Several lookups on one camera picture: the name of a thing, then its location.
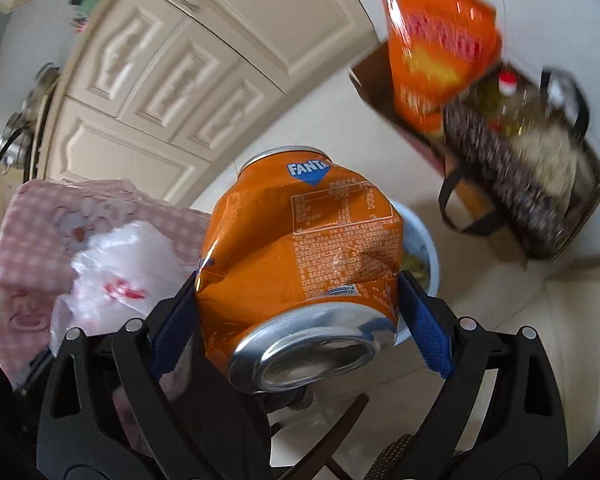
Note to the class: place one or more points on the brown cardboard box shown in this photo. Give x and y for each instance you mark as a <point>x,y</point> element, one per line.
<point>375,85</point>

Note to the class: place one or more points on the orange rice bag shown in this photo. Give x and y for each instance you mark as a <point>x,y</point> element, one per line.
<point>430,35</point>

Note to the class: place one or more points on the stainless steel pot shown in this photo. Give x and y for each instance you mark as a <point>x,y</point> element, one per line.
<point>45,80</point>
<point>10,135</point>

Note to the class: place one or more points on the narrow cream cabinet door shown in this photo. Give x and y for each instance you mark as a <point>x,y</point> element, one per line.
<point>125,155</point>

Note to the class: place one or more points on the cooking oil bottle red cap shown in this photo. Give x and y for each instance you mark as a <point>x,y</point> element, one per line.
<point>510,110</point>

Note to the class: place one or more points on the pink checked tablecloth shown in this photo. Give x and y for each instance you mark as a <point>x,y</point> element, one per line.
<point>35,240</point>

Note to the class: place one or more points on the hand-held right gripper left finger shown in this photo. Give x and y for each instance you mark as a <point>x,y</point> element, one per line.
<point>172,332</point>

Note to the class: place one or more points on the white plastic bag red print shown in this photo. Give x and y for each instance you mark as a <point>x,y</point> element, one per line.
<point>115,270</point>

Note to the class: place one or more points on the light blue plastic bin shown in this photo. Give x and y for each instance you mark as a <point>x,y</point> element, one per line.
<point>422,245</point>

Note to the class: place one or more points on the cream cabinet drawer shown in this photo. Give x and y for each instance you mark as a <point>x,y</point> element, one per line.
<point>130,45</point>
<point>180,82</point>
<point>225,115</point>

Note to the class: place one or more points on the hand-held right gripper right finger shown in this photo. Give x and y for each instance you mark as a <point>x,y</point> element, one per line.
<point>430,335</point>

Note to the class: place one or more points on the cream kitchen cabinet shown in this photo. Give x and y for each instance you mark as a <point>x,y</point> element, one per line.
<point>305,75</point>

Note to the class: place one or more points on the wide cream cabinet door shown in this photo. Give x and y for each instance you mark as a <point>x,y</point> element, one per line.
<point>270,5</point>

